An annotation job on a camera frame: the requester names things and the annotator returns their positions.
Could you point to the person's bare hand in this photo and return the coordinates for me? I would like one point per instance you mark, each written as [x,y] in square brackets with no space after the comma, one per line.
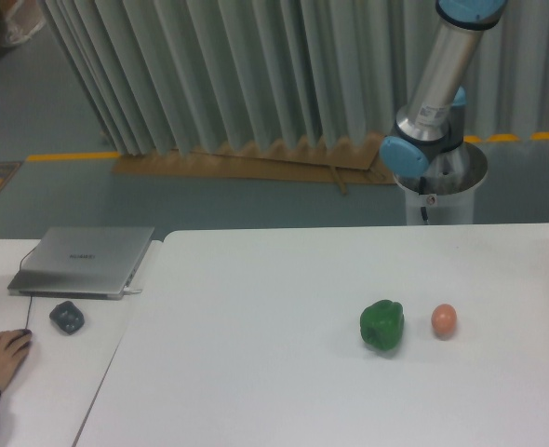
[10,357]

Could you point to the black computer mouse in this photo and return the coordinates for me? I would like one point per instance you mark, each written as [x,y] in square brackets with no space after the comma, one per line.
[25,340]

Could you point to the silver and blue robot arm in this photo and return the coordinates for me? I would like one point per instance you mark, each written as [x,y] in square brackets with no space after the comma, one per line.
[431,124]

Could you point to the green bell pepper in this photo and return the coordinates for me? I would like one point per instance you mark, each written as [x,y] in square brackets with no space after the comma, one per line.
[381,325]

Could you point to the small black gadget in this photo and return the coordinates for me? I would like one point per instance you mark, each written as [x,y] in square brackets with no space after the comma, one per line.
[68,318]

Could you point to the silver closed laptop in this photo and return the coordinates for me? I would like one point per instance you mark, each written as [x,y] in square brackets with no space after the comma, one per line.
[97,262]

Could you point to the grey folding curtain screen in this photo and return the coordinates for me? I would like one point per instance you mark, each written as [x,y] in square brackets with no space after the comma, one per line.
[186,74]

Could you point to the plastic wrapped cardboard boxes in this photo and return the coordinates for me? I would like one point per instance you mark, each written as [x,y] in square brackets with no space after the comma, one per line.
[19,22]

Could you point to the brown cardboard sheet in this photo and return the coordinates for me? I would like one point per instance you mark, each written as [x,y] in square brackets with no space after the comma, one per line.
[342,164]

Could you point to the brown egg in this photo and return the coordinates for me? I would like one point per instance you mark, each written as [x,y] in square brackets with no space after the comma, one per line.
[444,320]

